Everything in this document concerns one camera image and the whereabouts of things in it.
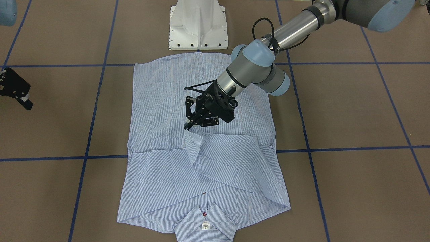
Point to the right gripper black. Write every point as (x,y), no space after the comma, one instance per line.
(12,84)

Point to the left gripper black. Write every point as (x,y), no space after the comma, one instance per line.
(210,92)

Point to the blue striped button shirt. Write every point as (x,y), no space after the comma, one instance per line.
(206,183)

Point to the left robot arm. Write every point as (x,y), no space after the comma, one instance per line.
(255,63)

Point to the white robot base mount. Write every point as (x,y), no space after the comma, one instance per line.
(198,25)

